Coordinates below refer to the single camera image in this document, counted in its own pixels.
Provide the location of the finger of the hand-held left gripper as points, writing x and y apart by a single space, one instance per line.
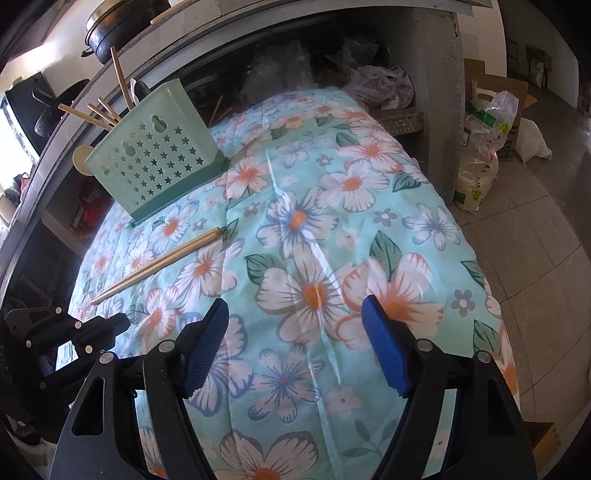
92 327
87 357

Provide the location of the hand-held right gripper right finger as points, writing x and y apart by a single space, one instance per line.
388 346

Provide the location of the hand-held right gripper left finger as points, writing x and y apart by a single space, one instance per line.
205 346

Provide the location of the cream plastic spoon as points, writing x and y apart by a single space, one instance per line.
83 159

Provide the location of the green star-cutout utensil holder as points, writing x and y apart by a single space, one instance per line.
157 157

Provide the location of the red snack packets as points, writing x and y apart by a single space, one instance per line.
87 207

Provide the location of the floral turquoise blanket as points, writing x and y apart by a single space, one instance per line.
323 221

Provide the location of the rice bag in clear plastic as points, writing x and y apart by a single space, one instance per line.
480 157

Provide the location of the black wok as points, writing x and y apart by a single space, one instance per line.
60 115

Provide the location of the black appliance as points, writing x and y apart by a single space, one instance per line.
23 110

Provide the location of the white sack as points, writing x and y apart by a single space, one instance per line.
533 143

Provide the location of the purple plastic bag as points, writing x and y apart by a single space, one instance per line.
383 87

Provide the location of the cardboard box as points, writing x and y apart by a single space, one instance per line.
498 83

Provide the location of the black cooking pot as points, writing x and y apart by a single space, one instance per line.
124 27

